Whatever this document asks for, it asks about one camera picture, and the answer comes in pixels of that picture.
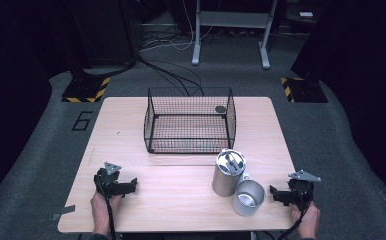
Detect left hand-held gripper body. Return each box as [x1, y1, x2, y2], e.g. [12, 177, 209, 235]
[93, 161, 126, 199]

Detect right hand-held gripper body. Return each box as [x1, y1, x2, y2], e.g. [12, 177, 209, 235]
[287, 169, 322, 212]

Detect person's right hand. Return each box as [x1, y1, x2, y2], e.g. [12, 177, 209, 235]
[290, 201, 321, 240]

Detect short silver metal mug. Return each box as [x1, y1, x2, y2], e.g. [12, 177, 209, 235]
[232, 172, 266, 218]

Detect tall silver metal cup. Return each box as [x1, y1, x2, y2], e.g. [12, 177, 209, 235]
[211, 148, 248, 198]

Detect grey tape strip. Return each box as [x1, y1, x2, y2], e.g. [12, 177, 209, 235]
[50, 204, 77, 222]

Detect black stand base hazard stripes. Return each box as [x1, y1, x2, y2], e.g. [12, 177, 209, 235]
[61, 75, 111, 104]
[280, 76, 329, 104]

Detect dark curtain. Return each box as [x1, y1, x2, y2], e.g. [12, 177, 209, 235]
[290, 0, 386, 188]
[0, 0, 54, 204]

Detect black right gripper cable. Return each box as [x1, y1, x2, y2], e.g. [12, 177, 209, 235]
[275, 199, 310, 240]

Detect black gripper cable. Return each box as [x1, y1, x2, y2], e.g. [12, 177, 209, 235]
[95, 173, 117, 240]
[275, 199, 310, 240]

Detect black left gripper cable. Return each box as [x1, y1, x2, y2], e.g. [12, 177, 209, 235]
[95, 173, 117, 240]

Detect black wire mesh basket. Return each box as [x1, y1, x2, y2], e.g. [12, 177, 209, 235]
[143, 86, 237, 155]

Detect black floor cable bundle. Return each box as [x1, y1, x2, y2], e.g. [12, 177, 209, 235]
[82, 54, 206, 98]

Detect white floor cable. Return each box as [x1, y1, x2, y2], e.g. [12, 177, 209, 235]
[140, 0, 215, 53]

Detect white metal stand frame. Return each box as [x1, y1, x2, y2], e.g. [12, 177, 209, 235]
[191, 0, 279, 70]

